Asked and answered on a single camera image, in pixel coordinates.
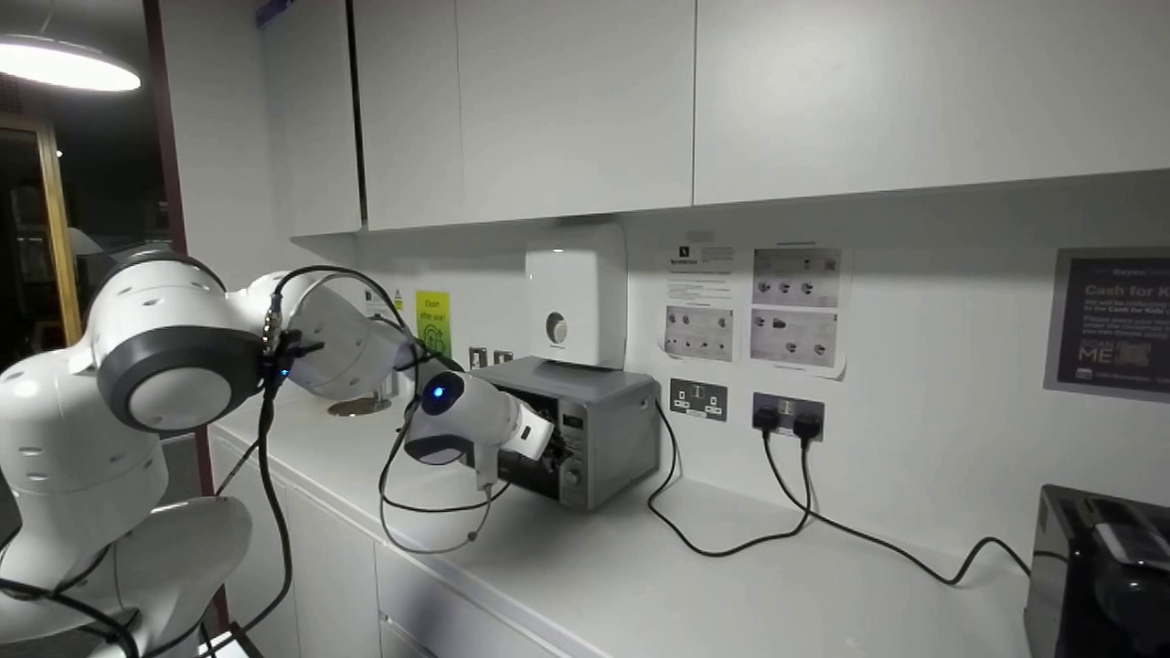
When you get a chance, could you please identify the white upper cabinet left door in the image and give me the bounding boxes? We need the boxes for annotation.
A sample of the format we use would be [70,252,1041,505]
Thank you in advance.
[353,0,698,230]

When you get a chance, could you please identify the black toaster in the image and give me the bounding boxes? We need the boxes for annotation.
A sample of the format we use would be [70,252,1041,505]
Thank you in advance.
[1024,487,1170,658]

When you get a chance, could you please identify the white paper instruction signs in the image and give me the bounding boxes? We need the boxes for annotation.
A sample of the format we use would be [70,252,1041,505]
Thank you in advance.
[660,243,842,377]

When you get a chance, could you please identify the black microwave power cable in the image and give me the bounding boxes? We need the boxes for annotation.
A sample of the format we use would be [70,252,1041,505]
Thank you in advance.
[642,399,818,565]

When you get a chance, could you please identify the silver grey microwave oven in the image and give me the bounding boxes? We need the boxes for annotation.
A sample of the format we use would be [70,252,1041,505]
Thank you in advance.
[486,360,660,514]

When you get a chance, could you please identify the dark framed wall notice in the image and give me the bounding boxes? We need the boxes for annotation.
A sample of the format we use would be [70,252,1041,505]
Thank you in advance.
[1047,244,1170,401]

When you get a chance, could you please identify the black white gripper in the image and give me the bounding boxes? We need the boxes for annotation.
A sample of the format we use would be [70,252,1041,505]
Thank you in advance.
[496,417,565,499]

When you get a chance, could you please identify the white upper cabinet right door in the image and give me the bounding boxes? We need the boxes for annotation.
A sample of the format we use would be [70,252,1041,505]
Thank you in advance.
[696,0,1170,204]

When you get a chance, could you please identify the yellow green wall sticker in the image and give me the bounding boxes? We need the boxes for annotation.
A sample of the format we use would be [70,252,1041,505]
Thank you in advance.
[417,292,453,356]

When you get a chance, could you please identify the black toaster power cable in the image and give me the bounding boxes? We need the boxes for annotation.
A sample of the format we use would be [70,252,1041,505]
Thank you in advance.
[761,426,1039,593]

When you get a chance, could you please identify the white cabinet door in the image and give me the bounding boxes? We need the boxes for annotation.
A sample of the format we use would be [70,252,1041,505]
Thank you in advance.
[696,0,1170,204]
[353,0,698,230]

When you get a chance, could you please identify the double wall socket with plugs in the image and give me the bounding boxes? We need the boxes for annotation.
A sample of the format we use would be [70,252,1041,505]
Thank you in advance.
[754,395,825,439]

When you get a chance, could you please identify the round ceiling lamp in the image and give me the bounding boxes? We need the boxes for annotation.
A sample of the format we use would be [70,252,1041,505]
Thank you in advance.
[0,35,142,97]

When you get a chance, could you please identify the silver double wall socket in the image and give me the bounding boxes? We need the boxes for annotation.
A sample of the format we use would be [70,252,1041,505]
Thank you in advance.
[670,380,729,422]

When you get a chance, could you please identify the white lower cabinet front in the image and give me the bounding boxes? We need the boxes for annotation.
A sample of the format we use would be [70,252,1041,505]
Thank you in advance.
[253,422,596,658]

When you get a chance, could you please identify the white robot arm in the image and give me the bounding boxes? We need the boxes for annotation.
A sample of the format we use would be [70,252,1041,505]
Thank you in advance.
[0,252,553,658]

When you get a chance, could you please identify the white wall dispenser box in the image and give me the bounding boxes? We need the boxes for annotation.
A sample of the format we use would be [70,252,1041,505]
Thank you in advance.
[526,248,599,366]

